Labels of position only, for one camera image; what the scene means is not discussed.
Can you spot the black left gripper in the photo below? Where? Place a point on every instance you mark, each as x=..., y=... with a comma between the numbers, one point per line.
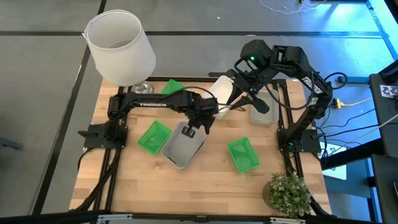
x=200, y=117

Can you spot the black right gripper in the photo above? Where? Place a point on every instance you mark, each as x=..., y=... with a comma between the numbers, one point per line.
x=248, y=84

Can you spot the white plastic basket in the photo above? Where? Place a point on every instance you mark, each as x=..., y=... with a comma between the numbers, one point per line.
x=222, y=90
x=264, y=115
x=180, y=149

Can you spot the green slotted plastic basket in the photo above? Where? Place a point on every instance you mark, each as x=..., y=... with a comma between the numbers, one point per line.
x=154, y=137
x=243, y=154
x=172, y=87

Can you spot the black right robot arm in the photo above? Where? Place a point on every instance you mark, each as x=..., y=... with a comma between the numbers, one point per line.
x=317, y=90

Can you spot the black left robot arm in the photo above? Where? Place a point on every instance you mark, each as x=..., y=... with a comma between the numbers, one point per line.
x=149, y=104

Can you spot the silver glass lamp base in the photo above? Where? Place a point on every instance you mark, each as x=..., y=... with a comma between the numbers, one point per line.
x=142, y=88

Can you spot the yellow power strip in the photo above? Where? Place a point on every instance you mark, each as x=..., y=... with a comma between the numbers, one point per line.
x=337, y=102

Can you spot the ribbed brown plant pot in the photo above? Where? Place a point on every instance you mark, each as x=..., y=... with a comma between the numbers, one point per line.
x=266, y=194

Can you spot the small green leafy plant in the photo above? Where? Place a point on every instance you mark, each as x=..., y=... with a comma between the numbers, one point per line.
x=290, y=194

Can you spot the black metal beam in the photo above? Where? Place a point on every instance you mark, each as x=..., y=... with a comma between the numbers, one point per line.
x=351, y=154

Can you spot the white fabric lampshade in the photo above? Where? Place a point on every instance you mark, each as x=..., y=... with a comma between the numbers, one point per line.
x=119, y=46

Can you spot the black cabinet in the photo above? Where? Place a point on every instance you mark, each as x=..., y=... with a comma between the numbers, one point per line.
x=385, y=124

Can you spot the black white marker tag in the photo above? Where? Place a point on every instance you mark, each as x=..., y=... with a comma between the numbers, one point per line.
x=388, y=91

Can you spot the grey floor object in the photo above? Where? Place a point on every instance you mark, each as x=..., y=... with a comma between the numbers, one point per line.
x=9, y=143

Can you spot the black table edge rail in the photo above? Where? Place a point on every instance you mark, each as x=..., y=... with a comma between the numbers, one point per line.
x=192, y=78

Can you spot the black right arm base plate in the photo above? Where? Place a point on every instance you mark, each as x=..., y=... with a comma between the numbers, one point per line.
x=301, y=141

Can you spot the black front rail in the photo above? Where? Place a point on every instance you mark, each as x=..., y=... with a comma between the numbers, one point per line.
x=199, y=219

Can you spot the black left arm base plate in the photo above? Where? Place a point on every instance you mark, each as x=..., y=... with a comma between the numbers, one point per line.
x=104, y=135

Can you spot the silver rail bracket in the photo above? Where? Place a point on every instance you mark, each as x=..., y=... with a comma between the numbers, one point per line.
x=115, y=216
x=287, y=220

